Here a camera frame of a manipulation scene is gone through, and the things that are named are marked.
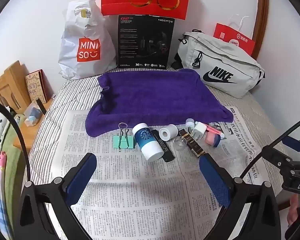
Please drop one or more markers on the purple towel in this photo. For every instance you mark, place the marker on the purple towel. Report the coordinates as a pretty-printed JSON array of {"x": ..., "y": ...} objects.
[{"x": 152, "y": 95}]

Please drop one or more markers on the small white lavender cap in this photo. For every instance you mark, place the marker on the small white lavender cap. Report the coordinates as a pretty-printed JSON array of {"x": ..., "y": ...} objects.
[{"x": 190, "y": 123}]

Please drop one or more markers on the person's right hand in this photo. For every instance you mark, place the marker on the person's right hand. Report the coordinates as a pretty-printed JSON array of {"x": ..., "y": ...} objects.
[{"x": 293, "y": 210}]

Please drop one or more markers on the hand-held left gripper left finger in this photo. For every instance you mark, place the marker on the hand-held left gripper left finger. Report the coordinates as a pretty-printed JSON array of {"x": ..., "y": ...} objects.
[{"x": 82, "y": 177}]

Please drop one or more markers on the black rectangular stick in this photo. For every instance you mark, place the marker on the black rectangular stick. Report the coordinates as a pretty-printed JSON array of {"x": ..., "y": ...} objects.
[{"x": 166, "y": 150}]

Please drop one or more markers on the patterned notebook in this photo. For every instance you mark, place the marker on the patterned notebook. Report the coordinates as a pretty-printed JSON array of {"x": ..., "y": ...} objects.
[{"x": 36, "y": 86}]

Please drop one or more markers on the newspaper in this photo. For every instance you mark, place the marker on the newspaper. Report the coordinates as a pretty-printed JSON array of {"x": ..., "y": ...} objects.
[{"x": 130, "y": 192}]

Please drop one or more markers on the white tape roll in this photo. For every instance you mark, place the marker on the white tape roll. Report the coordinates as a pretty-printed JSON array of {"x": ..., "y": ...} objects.
[{"x": 168, "y": 132}]

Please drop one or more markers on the translucent blue box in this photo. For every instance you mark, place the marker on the translucent blue box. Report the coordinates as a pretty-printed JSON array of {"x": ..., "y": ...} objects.
[{"x": 32, "y": 116}]

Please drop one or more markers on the dark brown gold box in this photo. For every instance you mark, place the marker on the dark brown gold box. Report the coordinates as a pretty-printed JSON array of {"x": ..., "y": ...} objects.
[{"x": 192, "y": 145}]

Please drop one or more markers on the clear plastic cup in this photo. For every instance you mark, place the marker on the clear plastic cup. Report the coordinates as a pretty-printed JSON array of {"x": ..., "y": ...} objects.
[{"x": 180, "y": 144}]

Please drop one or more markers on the grey waist bag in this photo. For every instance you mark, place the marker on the grey waist bag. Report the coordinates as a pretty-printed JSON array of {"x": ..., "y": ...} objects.
[{"x": 227, "y": 62}]

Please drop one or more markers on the white charger plug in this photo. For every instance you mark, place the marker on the white charger plug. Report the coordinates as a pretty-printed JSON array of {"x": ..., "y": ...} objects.
[{"x": 198, "y": 130}]

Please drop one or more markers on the green binder clip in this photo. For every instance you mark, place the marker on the green binder clip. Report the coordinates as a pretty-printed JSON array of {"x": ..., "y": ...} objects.
[{"x": 123, "y": 141}]

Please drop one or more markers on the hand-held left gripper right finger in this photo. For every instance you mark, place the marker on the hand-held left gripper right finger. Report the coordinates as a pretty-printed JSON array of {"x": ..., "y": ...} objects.
[{"x": 212, "y": 177}]

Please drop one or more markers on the curved wooden headboard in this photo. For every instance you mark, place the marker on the curved wooden headboard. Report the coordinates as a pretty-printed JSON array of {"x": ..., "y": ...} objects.
[{"x": 262, "y": 10}]

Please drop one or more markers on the white plastic shopping bag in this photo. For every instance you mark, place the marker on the white plastic shopping bag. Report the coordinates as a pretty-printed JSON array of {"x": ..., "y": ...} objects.
[{"x": 87, "y": 30}]

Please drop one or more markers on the green cloth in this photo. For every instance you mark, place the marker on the green cloth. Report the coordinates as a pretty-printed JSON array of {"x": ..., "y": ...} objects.
[{"x": 12, "y": 165}]

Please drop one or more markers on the wooden bedside furniture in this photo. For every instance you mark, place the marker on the wooden bedside furniture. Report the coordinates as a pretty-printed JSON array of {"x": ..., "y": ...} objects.
[{"x": 12, "y": 85}]

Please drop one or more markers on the pink and blue sponge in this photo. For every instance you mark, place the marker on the pink and blue sponge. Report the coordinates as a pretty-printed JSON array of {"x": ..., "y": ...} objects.
[{"x": 212, "y": 138}]

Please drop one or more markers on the pink highlighter pen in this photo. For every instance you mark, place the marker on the pink highlighter pen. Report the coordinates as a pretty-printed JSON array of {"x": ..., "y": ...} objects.
[{"x": 215, "y": 129}]

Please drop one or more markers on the black headphone box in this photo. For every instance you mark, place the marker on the black headphone box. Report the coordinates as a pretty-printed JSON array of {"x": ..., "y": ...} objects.
[{"x": 140, "y": 42}]

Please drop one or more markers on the blue and white bottle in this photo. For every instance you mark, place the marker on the blue and white bottle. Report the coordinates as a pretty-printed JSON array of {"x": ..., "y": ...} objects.
[{"x": 147, "y": 142}]

